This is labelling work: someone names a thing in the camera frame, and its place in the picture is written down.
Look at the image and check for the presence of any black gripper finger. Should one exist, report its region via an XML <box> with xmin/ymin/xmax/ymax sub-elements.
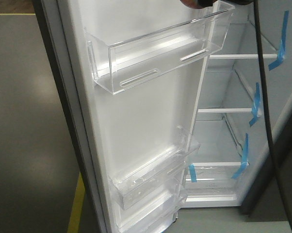
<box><xmin>196</xmin><ymin>0</ymin><xmax>256</xmax><ymax>8</ymax></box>

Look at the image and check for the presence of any fridge door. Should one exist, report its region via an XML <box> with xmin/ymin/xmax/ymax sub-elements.
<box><xmin>32</xmin><ymin>0</ymin><xmax>236</xmax><ymax>233</ymax></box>

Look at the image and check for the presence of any red yellow apple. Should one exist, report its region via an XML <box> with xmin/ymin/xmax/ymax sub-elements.
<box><xmin>180</xmin><ymin>0</ymin><xmax>204</xmax><ymax>9</ymax></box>

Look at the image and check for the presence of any dark grey fridge body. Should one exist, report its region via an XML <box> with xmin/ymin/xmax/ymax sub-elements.
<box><xmin>185</xmin><ymin>0</ymin><xmax>292</xmax><ymax>215</ymax></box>

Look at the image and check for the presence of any upper clear door bin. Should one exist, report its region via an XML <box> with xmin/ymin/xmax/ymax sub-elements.
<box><xmin>84</xmin><ymin>0</ymin><xmax>235</xmax><ymax>95</ymax></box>

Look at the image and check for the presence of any clear door bin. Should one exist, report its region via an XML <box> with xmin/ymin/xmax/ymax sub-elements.
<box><xmin>115</xmin><ymin>178</ymin><xmax>187</xmax><ymax>233</ymax></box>
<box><xmin>109</xmin><ymin>126</ymin><xmax>200</xmax><ymax>210</ymax></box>
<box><xmin>84</xmin><ymin>0</ymin><xmax>235</xmax><ymax>95</ymax></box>

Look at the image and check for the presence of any clear crisper drawer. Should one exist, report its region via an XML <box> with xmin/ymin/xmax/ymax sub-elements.
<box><xmin>185</xmin><ymin>164</ymin><xmax>240</xmax><ymax>196</ymax></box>

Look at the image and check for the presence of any middle clear door bin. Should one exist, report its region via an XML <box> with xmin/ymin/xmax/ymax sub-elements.
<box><xmin>109</xmin><ymin>126</ymin><xmax>200</xmax><ymax>210</ymax></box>

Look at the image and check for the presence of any lower clear door bin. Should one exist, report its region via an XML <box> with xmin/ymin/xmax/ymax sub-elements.
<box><xmin>115</xmin><ymin>178</ymin><xmax>187</xmax><ymax>233</ymax></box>

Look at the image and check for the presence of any yellow floor tape line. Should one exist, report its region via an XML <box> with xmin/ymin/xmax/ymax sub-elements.
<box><xmin>66</xmin><ymin>173</ymin><xmax>85</xmax><ymax>233</ymax></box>

